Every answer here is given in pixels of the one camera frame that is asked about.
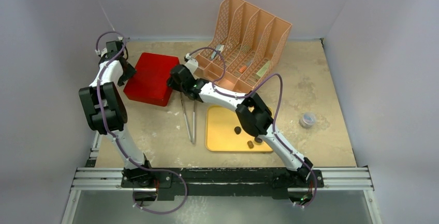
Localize red box lid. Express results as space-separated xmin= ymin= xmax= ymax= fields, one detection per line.
xmin=123 ymin=52 xmax=180 ymax=107

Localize metal tongs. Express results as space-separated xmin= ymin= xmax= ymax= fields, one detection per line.
xmin=180 ymin=93 xmax=196 ymax=145

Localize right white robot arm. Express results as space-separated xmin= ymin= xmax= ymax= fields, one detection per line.
xmin=167 ymin=65 xmax=317 ymax=186

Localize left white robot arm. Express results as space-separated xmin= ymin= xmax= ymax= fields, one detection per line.
xmin=79 ymin=40 xmax=154 ymax=187

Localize dark heart chocolate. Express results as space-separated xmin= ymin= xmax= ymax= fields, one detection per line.
xmin=233 ymin=126 xmax=242 ymax=135

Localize milk ribbed chocolate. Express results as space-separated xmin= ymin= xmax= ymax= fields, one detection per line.
xmin=247 ymin=141 xmax=254 ymax=149

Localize yellow tray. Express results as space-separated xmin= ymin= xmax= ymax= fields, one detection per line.
xmin=205 ymin=106 xmax=272 ymax=153

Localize orange file organizer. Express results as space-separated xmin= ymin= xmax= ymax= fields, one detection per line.
xmin=195 ymin=0 xmax=292 ymax=93

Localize small clear cup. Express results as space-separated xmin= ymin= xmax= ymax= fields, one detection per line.
xmin=299 ymin=112 xmax=317 ymax=129

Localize black base frame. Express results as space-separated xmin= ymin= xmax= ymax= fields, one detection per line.
xmin=121 ymin=167 xmax=324 ymax=205

